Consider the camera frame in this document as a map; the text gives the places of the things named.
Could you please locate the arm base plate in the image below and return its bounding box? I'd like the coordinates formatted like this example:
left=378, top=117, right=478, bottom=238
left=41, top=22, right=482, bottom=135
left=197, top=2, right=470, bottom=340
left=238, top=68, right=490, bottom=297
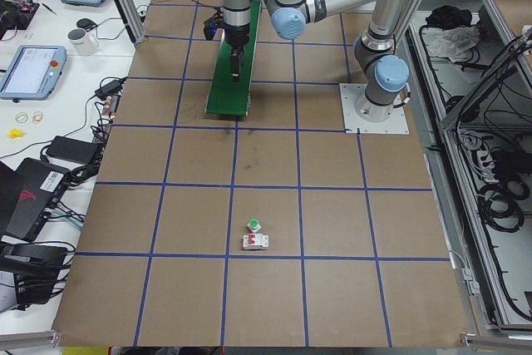
left=339, top=83, right=410, bottom=135

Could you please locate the black computer mouse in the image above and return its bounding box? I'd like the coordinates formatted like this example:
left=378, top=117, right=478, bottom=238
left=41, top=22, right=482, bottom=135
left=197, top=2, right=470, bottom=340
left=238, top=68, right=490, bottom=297
left=76, top=18, right=98, bottom=32

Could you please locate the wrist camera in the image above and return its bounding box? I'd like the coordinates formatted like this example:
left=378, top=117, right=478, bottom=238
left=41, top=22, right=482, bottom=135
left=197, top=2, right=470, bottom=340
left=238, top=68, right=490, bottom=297
left=204, top=17, right=224, bottom=41

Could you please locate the white mug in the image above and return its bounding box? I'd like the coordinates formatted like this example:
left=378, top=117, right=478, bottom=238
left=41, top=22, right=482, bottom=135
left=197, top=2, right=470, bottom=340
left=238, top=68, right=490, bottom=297
left=67, top=28, right=99, bottom=56

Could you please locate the yellow small object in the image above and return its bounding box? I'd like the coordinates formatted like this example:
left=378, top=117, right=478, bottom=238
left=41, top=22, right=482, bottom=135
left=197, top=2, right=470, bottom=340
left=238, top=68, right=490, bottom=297
left=7, top=128, right=26, bottom=139

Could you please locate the black docking station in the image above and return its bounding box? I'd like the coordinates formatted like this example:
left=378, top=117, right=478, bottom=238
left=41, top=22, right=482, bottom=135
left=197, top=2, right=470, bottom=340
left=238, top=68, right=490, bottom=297
left=1, top=243, right=71, bottom=310

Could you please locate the near teach pendant tablet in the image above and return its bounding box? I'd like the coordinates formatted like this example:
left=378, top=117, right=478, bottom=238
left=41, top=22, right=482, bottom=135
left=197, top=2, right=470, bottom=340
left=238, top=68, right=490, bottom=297
left=1, top=45, right=67, bottom=101

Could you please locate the black power brick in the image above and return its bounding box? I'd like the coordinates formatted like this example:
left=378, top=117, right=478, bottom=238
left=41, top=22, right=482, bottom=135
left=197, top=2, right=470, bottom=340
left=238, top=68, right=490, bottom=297
left=46, top=136, right=102, bottom=165

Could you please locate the green push button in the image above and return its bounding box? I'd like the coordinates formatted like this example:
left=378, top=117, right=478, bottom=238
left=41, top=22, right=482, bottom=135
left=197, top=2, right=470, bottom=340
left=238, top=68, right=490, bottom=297
left=247, top=219, right=262, bottom=234

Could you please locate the green conveyor belt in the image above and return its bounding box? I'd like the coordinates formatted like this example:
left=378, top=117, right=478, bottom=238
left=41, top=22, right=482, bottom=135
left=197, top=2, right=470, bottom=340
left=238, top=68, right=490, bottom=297
left=205, top=0, right=261, bottom=116

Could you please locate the white crumpled cloth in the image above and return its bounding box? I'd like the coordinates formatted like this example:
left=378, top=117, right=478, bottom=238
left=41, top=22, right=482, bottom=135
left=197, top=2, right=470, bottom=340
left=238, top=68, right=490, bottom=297
left=427, top=27, right=480, bottom=62

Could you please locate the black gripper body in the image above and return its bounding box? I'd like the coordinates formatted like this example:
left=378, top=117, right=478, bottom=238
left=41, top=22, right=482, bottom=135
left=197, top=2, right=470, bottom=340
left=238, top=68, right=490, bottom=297
left=224, top=24, right=249, bottom=55

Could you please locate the white red circuit breaker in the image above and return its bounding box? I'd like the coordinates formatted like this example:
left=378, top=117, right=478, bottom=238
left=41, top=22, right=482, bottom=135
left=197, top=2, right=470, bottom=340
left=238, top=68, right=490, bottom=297
left=242, top=234, right=269, bottom=250

